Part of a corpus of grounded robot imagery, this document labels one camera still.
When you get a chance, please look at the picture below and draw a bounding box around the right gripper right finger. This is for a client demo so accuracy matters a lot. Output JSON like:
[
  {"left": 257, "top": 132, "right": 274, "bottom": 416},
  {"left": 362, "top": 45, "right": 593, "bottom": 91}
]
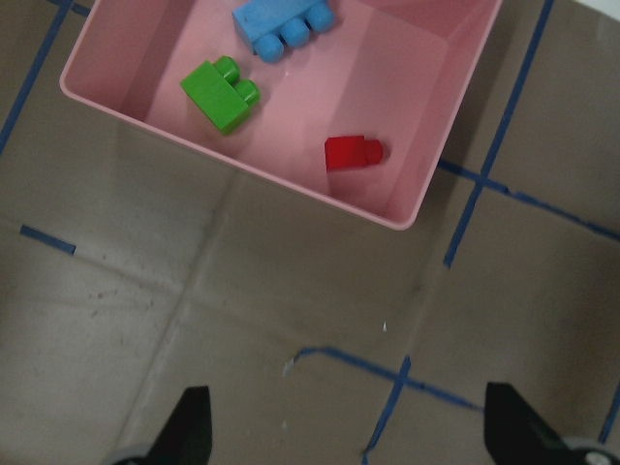
[{"left": 483, "top": 382, "right": 619, "bottom": 464}]

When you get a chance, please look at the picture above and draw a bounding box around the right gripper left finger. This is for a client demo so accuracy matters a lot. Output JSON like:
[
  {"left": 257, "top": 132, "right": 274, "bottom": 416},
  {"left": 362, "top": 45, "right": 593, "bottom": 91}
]
[{"left": 109, "top": 386, "right": 213, "bottom": 465}]

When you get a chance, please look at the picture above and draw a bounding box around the red toy block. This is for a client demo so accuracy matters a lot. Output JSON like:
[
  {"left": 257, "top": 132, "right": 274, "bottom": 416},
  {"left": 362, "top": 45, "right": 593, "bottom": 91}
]
[{"left": 324, "top": 136, "right": 385, "bottom": 171}]

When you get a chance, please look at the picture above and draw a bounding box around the green toy block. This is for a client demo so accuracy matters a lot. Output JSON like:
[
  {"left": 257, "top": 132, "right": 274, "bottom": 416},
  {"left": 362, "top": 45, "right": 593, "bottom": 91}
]
[{"left": 180, "top": 55, "right": 262, "bottom": 135}]

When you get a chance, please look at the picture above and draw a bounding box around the blue toy block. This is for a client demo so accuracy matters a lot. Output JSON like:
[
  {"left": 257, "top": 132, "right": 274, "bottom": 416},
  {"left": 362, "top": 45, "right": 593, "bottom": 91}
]
[{"left": 232, "top": 0, "right": 336, "bottom": 63}]

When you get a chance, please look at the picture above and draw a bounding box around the pink plastic box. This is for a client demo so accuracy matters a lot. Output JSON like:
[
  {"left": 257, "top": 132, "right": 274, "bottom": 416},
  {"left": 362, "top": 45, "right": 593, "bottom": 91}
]
[{"left": 58, "top": 0, "right": 505, "bottom": 232}]

